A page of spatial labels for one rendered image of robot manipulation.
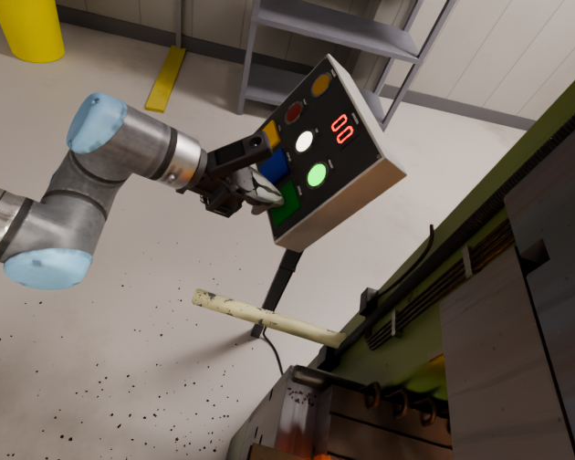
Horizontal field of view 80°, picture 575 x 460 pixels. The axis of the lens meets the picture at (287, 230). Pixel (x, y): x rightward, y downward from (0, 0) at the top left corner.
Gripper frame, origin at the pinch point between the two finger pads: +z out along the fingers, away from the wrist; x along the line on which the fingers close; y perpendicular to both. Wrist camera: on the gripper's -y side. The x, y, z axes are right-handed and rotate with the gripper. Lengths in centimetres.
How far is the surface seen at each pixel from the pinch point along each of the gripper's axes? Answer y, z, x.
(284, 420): 12.0, 0.8, 38.1
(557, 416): -28, -20, 46
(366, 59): -11, 144, -205
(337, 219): -6.1, 7.6, 7.1
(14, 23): 121, -58, -216
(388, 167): -20.4, 4.3, 7.1
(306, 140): -9.2, 1.3, -9.6
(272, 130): -2.0, 0.9, -20.4
